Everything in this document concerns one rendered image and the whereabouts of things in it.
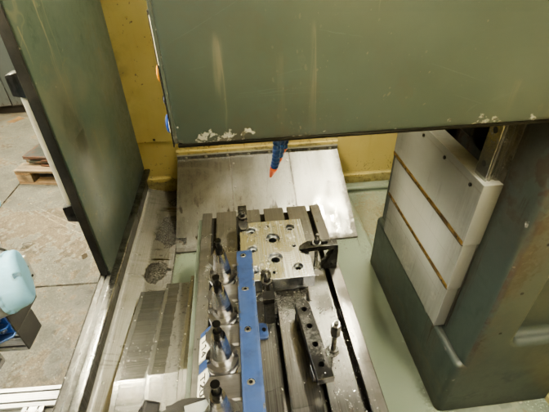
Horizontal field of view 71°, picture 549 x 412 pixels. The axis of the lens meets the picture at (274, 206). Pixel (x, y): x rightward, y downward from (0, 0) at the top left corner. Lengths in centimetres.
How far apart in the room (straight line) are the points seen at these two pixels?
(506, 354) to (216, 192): 142
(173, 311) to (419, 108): 116
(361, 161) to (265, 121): 173
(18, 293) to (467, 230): 97
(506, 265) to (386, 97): 53
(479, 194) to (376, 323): 80
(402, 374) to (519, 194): 81
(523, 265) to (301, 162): 138
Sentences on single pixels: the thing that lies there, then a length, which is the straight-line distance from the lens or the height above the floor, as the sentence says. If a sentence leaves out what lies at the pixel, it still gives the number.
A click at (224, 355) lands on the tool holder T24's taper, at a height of 126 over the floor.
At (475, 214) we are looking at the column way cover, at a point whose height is 134.
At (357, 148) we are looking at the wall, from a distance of 226.
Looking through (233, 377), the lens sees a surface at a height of 122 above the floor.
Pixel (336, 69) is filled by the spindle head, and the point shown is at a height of 171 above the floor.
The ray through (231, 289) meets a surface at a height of 122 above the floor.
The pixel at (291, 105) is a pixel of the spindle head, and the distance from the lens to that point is 61.
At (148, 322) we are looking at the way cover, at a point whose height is 72.
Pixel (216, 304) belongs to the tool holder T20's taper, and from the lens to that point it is 82.
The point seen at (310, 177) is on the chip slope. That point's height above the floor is 78.
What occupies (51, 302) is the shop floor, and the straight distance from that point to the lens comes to 284.
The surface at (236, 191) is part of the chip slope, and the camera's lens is 202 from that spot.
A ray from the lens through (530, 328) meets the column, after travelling 132.
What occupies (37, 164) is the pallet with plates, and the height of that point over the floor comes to 14.
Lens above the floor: 189
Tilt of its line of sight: 37 degrees down
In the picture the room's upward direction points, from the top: 1 degrees counter-clockwise
